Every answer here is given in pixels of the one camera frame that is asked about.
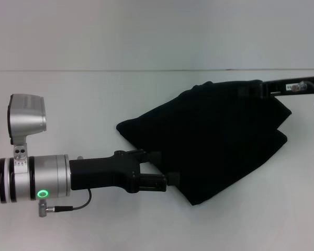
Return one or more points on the black shirt with white print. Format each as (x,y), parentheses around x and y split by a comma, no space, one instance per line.
(212,141)

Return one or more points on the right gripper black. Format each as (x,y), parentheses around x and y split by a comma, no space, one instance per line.
(290,86)

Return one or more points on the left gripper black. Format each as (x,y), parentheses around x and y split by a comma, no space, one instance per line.
(104,172)

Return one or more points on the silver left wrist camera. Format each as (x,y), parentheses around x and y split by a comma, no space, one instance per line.
(26,120)

